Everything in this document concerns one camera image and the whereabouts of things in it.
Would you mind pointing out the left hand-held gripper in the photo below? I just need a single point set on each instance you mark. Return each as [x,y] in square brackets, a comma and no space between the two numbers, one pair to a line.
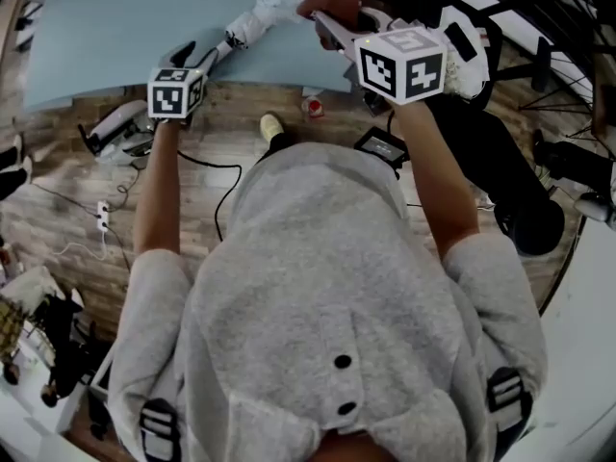
[166,99]

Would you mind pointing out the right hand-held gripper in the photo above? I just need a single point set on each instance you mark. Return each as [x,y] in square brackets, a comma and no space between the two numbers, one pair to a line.
[385,70]

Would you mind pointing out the pale blue folding umbrella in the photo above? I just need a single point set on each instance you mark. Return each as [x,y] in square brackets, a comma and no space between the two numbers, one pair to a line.
[255,22]

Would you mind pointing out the person's left forearm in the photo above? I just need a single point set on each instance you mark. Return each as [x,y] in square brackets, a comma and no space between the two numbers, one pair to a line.
[156,195]

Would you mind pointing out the person's right forearm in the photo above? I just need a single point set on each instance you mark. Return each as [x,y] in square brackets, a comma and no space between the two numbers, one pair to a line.
[433,181]

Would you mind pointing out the yellow plaid cloth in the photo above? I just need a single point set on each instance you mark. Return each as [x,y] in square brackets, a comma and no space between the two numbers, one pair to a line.
[9,325]

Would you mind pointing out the red can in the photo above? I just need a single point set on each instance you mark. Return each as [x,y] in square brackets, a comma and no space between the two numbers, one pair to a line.
[314,108]

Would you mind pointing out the white grey floor appliance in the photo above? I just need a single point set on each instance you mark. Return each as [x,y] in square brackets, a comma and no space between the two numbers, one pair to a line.
[115,123]

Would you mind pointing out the black phone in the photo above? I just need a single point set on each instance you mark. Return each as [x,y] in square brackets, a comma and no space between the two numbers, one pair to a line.
[460,41]

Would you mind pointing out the person's left shoe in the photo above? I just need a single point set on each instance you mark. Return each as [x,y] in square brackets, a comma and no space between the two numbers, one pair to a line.
[271,125]

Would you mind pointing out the white plastic bag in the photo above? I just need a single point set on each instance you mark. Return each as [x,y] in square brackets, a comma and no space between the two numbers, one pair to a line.
[464,80]

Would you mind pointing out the black screen device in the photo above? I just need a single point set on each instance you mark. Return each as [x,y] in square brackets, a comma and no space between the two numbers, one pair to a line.
[382,146]

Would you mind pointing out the person's black trousers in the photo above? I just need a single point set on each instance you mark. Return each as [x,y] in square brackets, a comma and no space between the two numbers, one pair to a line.
[281,143]

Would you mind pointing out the white power strip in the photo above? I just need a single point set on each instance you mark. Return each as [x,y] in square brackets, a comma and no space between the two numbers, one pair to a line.
[102,215]

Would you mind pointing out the black office chair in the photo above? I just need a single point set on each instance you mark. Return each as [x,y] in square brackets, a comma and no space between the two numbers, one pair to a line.
[495,161]

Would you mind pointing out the person's grey sweater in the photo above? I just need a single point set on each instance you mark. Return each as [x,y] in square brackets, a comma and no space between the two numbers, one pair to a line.
[313,282]

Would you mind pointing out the white fabric bag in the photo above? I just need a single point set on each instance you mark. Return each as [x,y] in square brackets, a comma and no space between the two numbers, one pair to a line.
[33,287]

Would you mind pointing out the black bag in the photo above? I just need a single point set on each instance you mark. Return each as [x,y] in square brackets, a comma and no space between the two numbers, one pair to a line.
[62,344]

